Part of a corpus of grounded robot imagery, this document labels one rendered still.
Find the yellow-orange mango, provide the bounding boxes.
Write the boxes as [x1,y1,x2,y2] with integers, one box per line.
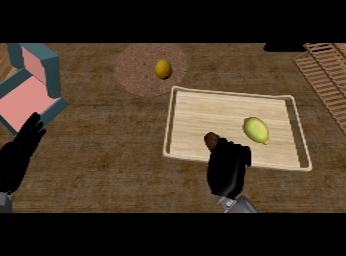
[154,59,174,80]

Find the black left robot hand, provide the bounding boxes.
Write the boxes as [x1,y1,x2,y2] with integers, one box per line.
[0,111,47,200]

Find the wooden tiered shelf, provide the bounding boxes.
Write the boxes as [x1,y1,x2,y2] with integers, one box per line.
[291,43,346,155]

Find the pale wooden tray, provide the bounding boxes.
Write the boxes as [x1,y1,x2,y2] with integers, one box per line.
[161,85,313,173]

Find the yellow-green lemon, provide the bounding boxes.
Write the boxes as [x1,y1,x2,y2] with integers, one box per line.
[242,116,272,146]

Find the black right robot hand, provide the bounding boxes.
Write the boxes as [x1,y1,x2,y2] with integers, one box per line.
[205,137,254,200]

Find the brown sweet potato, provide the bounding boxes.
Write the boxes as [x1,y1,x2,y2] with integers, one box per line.
[202,131,223,152]

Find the round brown placemat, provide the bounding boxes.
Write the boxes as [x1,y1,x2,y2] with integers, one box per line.
[112,43,189,98]

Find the teal and pink box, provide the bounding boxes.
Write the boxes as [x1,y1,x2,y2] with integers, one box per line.
[0,43,71,137]

